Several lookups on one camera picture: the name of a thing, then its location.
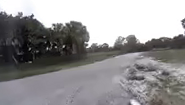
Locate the grey asphalt road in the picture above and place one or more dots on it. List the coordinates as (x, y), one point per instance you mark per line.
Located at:
(67, 88)

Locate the group of dark trees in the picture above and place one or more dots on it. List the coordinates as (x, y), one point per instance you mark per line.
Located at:
(18, 40)

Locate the row of distant trees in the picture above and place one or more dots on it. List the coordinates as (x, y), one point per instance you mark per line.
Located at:
(130, 44)

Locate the pale gravel strip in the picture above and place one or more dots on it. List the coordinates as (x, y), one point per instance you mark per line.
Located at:
(159, 84)

